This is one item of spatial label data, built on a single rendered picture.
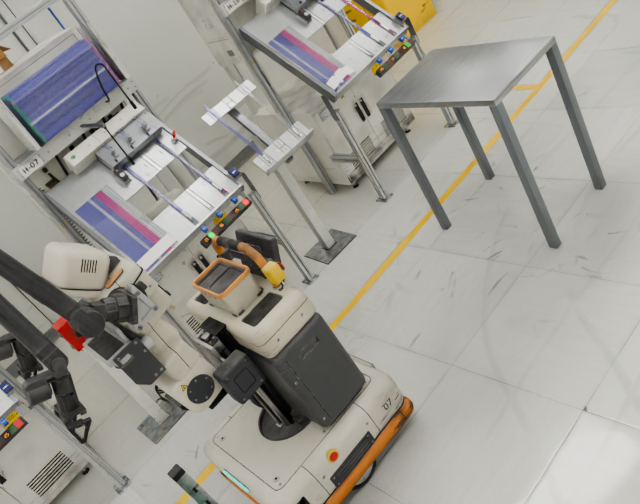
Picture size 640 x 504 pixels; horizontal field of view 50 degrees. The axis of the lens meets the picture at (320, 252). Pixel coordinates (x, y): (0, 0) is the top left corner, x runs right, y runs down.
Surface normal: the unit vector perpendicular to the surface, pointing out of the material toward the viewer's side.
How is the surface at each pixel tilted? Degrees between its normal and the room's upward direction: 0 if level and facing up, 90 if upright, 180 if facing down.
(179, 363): 90
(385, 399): 90
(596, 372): 0
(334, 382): 90
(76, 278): 90
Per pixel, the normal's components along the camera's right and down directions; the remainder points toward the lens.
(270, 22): 0.09, -0.42
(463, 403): -0.48, -0.72
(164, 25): 0.61, 0.13
